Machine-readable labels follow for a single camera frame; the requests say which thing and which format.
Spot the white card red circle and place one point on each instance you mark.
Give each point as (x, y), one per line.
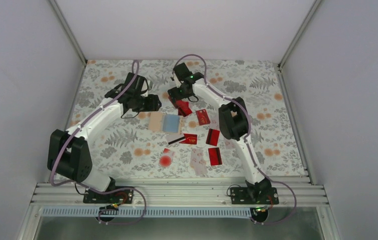
(166, 158)

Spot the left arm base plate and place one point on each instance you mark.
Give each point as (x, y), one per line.
(124, 196)

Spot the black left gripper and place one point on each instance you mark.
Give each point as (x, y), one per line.
(152, 105)

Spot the red VIP card upper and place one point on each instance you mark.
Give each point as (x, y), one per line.
(203, 117)

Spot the white floral card right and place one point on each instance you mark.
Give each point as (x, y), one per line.
(229, 144)

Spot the red stripe card lower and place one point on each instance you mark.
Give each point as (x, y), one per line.
(215, 156)

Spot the white card black stripe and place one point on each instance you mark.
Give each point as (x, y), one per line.
(174, 138)

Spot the red vip card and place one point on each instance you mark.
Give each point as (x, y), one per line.
(203, 117)
(190, 139)

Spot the beige leather card holder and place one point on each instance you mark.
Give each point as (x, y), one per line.
(167, 123)

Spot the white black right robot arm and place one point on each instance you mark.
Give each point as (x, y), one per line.
(234, 123)

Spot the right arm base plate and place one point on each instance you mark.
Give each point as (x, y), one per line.
(241, 196)

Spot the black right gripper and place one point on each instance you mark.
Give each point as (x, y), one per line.
(173, 93)

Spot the white floral card lower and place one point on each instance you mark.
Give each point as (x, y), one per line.
(198, 163)

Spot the white floral card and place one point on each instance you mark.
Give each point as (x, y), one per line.
(229, 144)
(198, 163)

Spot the aluminium rail frame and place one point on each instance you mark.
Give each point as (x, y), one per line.
(210, 192)

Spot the grey slotted cable duct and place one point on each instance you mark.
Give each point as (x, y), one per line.
(150, 212)

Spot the red magnetic stripe card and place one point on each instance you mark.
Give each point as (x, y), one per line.
(212, 137)

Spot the red VIP card centre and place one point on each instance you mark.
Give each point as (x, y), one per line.
(190, 139)

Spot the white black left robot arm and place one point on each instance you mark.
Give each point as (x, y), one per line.
(69, 150)

